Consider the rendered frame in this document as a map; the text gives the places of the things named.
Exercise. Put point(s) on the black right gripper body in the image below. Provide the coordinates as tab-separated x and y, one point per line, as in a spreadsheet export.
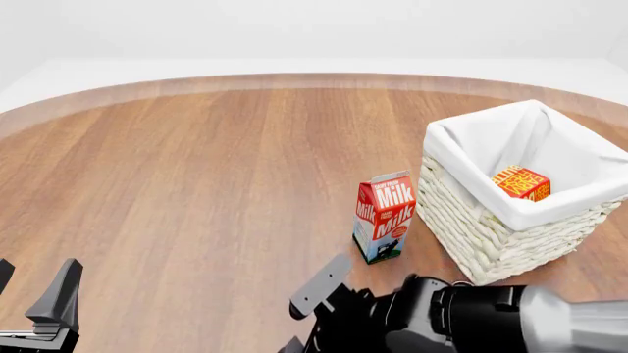
343	331

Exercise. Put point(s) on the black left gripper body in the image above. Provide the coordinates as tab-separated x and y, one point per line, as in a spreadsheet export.
34	343

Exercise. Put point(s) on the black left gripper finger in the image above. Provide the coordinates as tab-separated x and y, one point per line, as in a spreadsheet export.
5	272
60	305

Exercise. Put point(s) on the silver and black right arm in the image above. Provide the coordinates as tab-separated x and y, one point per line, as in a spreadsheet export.
481	316

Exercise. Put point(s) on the cream woven basket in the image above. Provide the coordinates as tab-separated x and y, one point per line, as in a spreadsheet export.
471	239

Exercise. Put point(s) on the red and yellow butter box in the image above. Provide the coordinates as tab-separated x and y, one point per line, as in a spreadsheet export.
522	184

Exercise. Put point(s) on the white cloth basket liner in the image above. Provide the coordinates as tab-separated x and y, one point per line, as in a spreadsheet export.
495	147

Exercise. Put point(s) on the grey plate on black stalk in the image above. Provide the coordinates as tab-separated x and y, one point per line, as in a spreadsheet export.
321	283

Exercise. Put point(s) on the red and white milk carton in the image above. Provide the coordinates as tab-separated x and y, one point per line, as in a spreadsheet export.
390	217

